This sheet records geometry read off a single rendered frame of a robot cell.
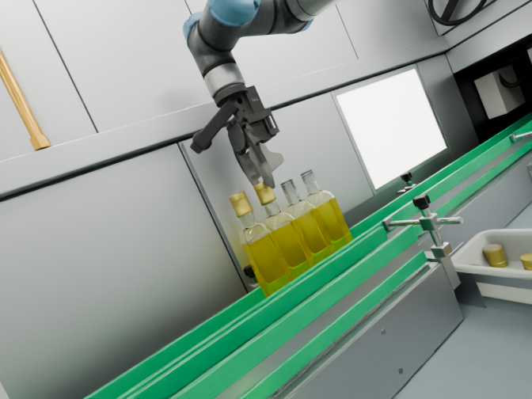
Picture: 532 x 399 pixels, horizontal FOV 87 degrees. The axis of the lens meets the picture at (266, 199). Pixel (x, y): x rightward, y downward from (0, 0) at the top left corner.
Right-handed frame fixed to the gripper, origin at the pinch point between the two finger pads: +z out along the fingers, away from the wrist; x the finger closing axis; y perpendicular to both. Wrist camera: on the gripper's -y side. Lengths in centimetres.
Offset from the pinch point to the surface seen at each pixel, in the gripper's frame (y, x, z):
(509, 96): 125, 6, 10
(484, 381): 8.5, -24.3, 40.4
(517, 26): 107, -9, -12
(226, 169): -1.1, 11.8, -7.0
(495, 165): 73, -5, 24
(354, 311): -0.8, -13.8, 25.1
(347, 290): -0.4, -13.8, 21.4
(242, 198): -5.7, -1.7, 0.4
